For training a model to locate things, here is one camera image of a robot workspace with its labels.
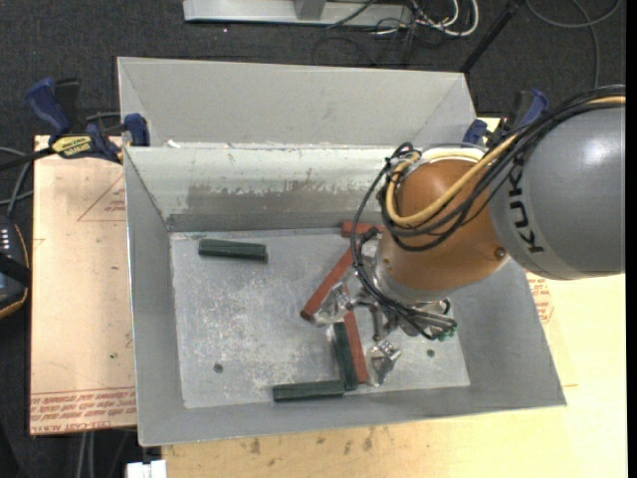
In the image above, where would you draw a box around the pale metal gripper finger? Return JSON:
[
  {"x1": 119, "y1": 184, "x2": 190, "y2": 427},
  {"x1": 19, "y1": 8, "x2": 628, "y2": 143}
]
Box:
[
  {"x1": 311, "y1": 281, "x2": 357, "y2": 328},
  {"x1": 365, "y1": 341, "x2": 403, "y2": 387}
]

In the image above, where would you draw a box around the red-brown flat block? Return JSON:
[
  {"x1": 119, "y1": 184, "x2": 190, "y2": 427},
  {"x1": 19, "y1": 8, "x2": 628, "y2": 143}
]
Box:
[
  {"x1": 300, "y1": 246, "x2": 357, "y2": 324},
  {"x1": 343, "y1": 310, "x2": 370, "y2": 385},
  {"x1": 340, "y1": 220, "x2": 387, "y2": 239}
]

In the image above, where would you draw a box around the dark green flat block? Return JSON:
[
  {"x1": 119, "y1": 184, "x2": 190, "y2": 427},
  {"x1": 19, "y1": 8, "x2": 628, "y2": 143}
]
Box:
[
  {"x1": 272, "y1": 378, "x2": 346, "y2": 403},
  {"x1": 331, "y1": 322, "x2": 360, "y2": 392},
  {"x1": 198, "y1": 237, "x2": 270, "y2": 265}
]

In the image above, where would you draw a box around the grey metal bin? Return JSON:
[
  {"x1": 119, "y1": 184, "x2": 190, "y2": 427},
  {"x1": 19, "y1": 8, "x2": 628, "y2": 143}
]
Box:
[{"x1": 116, "y1": 56, "x2": 567, "y2": 448}]

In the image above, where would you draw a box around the brown cardboard board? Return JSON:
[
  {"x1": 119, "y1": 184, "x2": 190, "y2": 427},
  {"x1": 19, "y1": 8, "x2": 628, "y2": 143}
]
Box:
[{"x1": 29, "y1": 134, "x2": 556, "y2": 436}]

